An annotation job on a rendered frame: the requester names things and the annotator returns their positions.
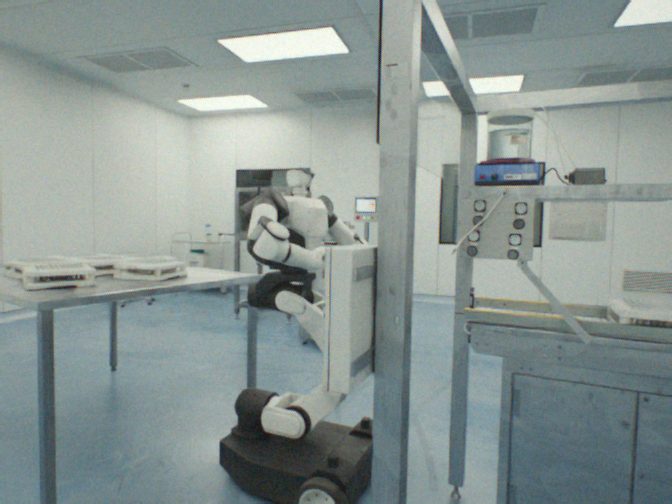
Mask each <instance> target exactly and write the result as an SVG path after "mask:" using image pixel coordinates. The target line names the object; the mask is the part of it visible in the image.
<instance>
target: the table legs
mask: <svg viewBox="0 0 672 504"><path fill-rule="evenodd" d="M36 313H37V365H38V417H39V470H40V504H57V484H56V426H55V367H54V310H47V311H38V312H37V311H36ZM256 355H257V308H253V307H250V306H249V304H248V310H247V388H248V387H250V388H256ZM109 366H111V367H110V371H115V370H117V366H118V322H117V301H115V302H109Z"/></svg>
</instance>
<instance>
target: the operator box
mask: <svg viewBox="0 0 672 504"><path fill-rule="evenodd" d="M376 262H377V245H368V244H354V245H343V246H333V247H325V256H324V312H323V369H322V390H323V391H327V392H328V391H329V392H336V393H345V394H349V393H350V392H352V391H353V390H354V389H356V388H357V387H358V386H359V385H360V384H361V383H363V382H364V381H365V380H366V379H367V378H368V377H369V376H370V375H371V374H373V372H374V344H375V303H376Z"/></svg>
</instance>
